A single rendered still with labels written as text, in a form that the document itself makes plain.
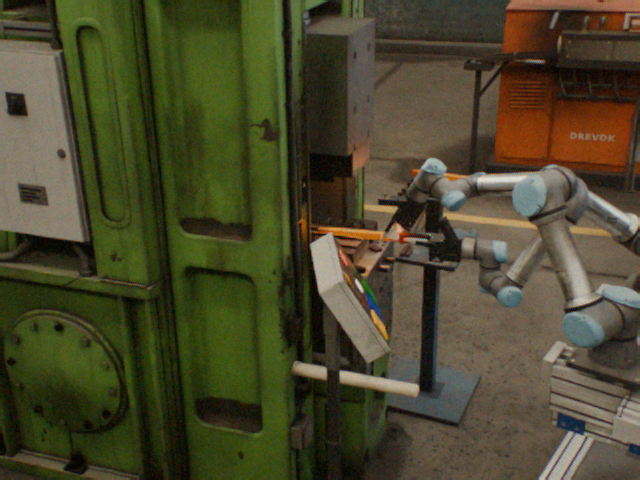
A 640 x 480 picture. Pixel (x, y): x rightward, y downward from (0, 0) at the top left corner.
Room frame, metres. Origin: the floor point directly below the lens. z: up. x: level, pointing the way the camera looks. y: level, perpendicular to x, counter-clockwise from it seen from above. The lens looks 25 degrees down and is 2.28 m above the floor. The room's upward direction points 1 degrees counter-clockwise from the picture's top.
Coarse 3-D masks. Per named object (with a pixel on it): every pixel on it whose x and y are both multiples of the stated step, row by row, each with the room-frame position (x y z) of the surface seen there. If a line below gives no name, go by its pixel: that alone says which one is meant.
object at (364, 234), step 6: (318, 228) 2.88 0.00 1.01; (324, 228) 2.88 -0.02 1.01; (330, 228) 2.87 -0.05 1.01; (336, 228) 2.87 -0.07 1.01; (342, 228) 2.87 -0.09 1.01; (336, 234) 2.85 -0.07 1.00; (342, 234) 2.84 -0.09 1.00; (348, 234) 2.83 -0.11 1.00; (354, 234) 2.82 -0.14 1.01; (360, 234) 2.81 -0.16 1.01; (366, 234) 2.81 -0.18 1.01; (372, 234) 2.80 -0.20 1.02; (378, 234) 2.79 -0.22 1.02; (402, 234) 2.76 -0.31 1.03; (408, 234) 2.76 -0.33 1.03; (414, 234) 2.76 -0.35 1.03; (420, 234) 2.75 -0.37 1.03; (426, 234) 2.75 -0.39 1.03; (396, 240) 2.77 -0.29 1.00; (402, 240) 2.75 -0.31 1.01
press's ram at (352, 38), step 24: (312, 24) 2.85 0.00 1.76; (336, 24) 2.84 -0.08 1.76; (360, 24) 2.83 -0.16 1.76; (312, 48) 2.70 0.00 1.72; (336, 48) 2.68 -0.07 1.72; (360, 48) 2.79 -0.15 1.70; (312, 72) 2.70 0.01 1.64; (336, 72) 2.68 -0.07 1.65; (360, 72) 2.79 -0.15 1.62; (312, 96) 2.71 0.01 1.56; (336, 96) 2.68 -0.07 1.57; (360, 96) 2.79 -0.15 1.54; (312, 120) 2.71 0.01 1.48; (336, 120) 2.68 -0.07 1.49; (360, 120) 2.79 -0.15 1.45; (312, 144) 2.71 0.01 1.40; (336, 144) 2.68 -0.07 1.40
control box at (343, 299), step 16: (320, 240) 2.40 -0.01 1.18; (336, 240) 2.40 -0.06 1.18; (320, 256) 2.29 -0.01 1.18; (336, 256) 2.24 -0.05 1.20; (320, 272) 2.19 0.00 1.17; (336, 272) 2.14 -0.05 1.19; (352, 272) 2.31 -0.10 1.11; (320, 288) 2.10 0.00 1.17; (336, 288) 2.08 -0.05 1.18; (352, 288) 2.13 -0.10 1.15; (336, 304) 2.08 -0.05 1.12; (352, 304) 2.08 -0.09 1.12; (368, 304) 2.22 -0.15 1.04; (352, 320) 2.08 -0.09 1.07; (368, 320) 2.09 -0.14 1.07; (352, 336) 2.08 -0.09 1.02; (368, 336) 2.09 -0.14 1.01; (368, 352) 2.09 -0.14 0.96; (384, 352) 2.09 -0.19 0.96
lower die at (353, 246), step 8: (312, 224) 2.96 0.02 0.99; (320, 224) 2.96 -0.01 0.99; (312, 232) 2.87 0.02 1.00; (320, 232) 2.86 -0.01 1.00; (344, 240) 2.81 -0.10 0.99; (352, 240) 2.81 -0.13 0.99; (360, 240) 2.80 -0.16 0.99; (368, 240) 2.89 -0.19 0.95; (344, 248) 2.76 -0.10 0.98; (352, 248) 2.76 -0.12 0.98; (360, 248) 2.79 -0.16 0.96; (368, 248) 2.89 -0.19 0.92; (352, 256) 2.71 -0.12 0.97; (360, 256) 2.79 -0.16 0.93
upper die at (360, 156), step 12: (360, 144) 2.80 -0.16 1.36; (312, 156) 2.76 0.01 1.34; (324, 156) 2.75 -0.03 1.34; (336, 156) 2.73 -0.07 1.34; (348, 156) 2.71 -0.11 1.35; (360, 156) 2.79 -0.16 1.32; (312, 168) 2.76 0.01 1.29; (324, 168) 2.75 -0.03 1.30; (336, 168) 2.73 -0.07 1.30; (348, 168) 2.71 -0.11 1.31; (360, 168) 2.79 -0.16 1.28
